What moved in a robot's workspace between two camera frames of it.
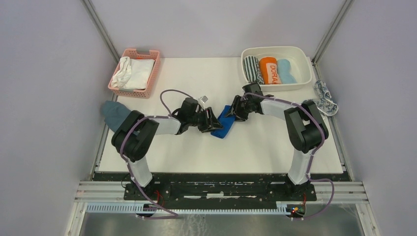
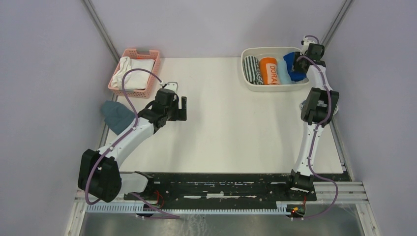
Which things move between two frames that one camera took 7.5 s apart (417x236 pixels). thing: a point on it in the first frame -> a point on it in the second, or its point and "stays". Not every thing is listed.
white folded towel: [140, 73] stays
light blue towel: [286, 76] stays
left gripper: [210, 124] -> [180, 114]
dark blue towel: [227, 122] -> [294, 75]
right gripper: [235, 109] -> [297, 68]
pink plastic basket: [134, 54] stays
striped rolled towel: [252, 70] stays
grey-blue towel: [114, 114] stays
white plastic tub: [299, 57] stays
